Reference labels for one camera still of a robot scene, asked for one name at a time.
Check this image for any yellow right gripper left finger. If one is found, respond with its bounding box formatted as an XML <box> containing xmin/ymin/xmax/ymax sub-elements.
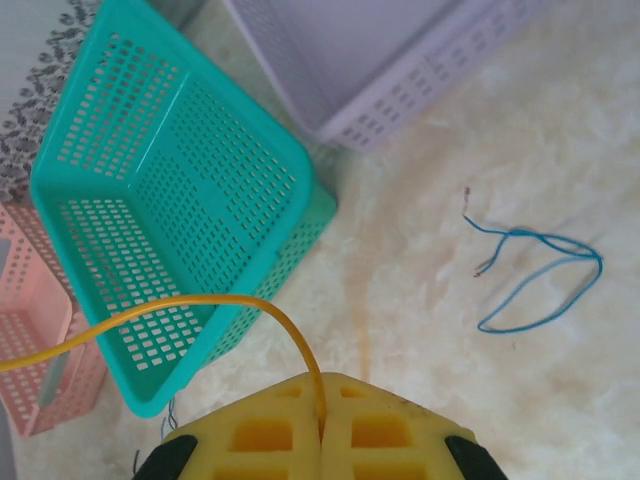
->
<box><xmin>130</xmin><ymin>373</ymin><xmax>322</xmax><ymax>480</ymax></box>

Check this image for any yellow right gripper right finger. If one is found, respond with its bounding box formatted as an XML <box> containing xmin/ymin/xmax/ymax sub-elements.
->
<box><xmin>321</xmin><ymin>371</ymin><xmax>507</xmax><ymax>480</ymax></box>

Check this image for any blue cable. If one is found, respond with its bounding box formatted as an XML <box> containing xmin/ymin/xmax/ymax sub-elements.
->
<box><xmin>158</xmin><ymin>397</ymin><xmax>180</xmax><ymax>444</ymax></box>
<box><xmin>462</xmin><ymin>186</ymin><xmax>605</xmax><ymax>335</ymax></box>

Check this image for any yellow cable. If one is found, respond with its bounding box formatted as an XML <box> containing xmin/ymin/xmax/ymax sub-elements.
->
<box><xmin>0</xmin><ymin>293</ymin><xmax>329</xmax><ymax>426</ymax></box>

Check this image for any pink plastic basket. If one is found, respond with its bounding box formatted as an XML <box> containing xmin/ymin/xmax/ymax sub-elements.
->
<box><xmin>0</xmin><ymin>202</ymin><xmax>109</xmax><ymax>439</ymax></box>

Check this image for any teal plastic basket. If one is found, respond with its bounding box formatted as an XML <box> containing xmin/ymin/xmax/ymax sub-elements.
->
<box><xmin>29</xmin><ymin>0</ymin><xmax>339</xmax><ymax>420</ymax></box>

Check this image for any lavender plastic basket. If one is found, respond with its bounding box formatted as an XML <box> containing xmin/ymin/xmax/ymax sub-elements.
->
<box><xmin>222</xmin><ymin>0</ymin><xmax>569</xmax><ymax>154</ymax></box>

